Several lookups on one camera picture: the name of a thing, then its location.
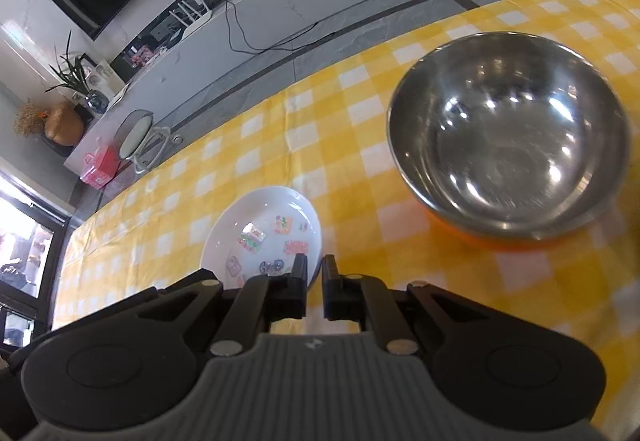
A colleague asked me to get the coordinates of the small white patterned dish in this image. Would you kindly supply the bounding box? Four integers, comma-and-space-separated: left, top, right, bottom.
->
200, 186, 322, 289

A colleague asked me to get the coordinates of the orange steel bowl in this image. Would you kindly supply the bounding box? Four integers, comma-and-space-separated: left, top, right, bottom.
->
386, 32, 631, 247

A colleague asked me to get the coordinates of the yellow white checkered tablecloth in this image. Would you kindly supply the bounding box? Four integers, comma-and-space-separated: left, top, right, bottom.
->
53, 0, 639, 438

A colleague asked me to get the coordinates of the grey cushioned stool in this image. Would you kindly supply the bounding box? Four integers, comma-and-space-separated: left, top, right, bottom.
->
113, 110, 183, 176

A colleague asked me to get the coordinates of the pink storage box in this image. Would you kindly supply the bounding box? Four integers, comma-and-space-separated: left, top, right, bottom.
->
80, 144, 119, 190

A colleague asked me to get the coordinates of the orange round vase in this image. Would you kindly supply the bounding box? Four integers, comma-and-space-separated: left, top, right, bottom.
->
44, 101, 85, 146

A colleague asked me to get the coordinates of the white wifi router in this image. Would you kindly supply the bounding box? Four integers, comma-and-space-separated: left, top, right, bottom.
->
169, 0, 213, 39

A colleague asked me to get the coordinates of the glass vase with plant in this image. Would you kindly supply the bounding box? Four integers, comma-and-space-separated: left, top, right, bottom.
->
48, 32, 110, 115

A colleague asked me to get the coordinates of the black power cable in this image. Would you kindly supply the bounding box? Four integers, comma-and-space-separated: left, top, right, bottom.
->
222, 0, 321, 57

